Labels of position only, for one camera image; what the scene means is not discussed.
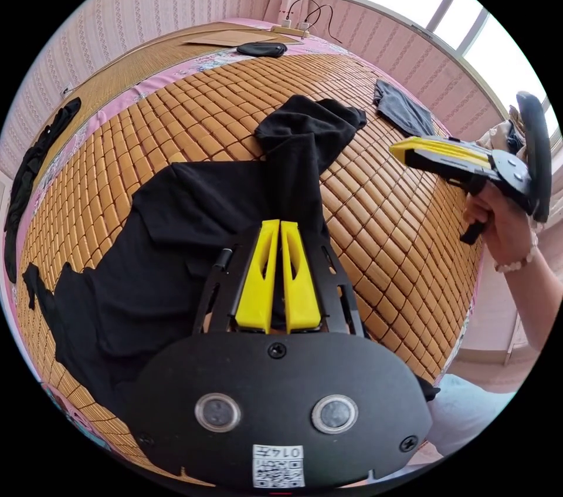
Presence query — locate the grey garment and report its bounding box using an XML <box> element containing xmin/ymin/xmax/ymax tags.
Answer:
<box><xmin>372</xmin><ymin>79</ymin><xmax>435</xmax><ymax>138</ymax></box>

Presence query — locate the black long sleeve shirt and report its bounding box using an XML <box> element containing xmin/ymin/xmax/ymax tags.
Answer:
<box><xmin>22</xmin><ymin>94</ymin><xmax>442</xmax><ymax>481</ymax></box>

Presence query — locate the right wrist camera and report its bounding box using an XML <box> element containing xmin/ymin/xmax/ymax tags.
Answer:
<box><xmin>515</xmin><ymin>91</ymin><xmax>551</xmax><ymax>224</ymax></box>

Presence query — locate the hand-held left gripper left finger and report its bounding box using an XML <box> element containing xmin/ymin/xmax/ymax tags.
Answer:
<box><xmin>235</xmin><ymin>219</ymin><xmax>280</xmax><ymax>333</ymax></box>

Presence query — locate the flat cardboard sheet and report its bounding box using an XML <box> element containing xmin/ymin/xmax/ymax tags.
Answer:
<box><xmin>181</xmin><ymin>28</ymin><xmax>304</xmax><ymax>48</ymax></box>

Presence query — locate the person's right hand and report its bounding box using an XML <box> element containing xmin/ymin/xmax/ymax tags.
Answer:
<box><xmin>462</xmin><ymin>185</ymin><xmax>540</xmax><ymax>271</ymax></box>

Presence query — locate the black eye mask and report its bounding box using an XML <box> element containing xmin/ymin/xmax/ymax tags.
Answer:
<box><xmin>236</xmin><ymin>42</ymin><xmax>289</xmax><ymax>59</ymax></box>

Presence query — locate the black garment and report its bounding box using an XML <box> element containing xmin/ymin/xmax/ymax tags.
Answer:
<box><xmin>3</xmin><ymin>97</ymin><xmax>83</xmax><ymax>285</ymax></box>

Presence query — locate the person's right forearm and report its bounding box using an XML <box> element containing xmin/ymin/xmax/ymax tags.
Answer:
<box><xmin>493</xmin><ymin>237</ymin><xmax>563</xmax><ymax>353</ymax></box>

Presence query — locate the white power strip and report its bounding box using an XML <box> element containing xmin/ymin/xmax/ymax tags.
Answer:
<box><xmin>270</xmin><ymin>19</ymin><xmax>311</xmax><ymax>39</ymax></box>

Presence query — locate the person's body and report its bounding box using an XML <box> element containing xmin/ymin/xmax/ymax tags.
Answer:
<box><xmin>427</xmin><ymin>373</ymin><xmax>519</xmax><ymax>459</ymax></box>

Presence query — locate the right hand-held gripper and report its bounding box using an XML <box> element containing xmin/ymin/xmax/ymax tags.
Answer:
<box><xmin>389</xmin><ymin>136</ymin><xmax>537</xmax><ymax>246</ymax></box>

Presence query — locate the bed with woven mat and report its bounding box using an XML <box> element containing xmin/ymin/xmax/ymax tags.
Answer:
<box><xmin>6</xmin><ymin>16</ymin><xmax>486</xmax><ymax>490</ymax></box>

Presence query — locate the black cable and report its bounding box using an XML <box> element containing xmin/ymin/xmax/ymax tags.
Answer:
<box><xmin>284</xmin><ymin>0</ymin><xmax>344</xmax><ymax>45</ymax></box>

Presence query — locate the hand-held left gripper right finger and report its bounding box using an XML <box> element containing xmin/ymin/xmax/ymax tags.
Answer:
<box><xmin>281</xmin><ymin>221</ymin><xmax>321</xmax><ymax>334</ymax></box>

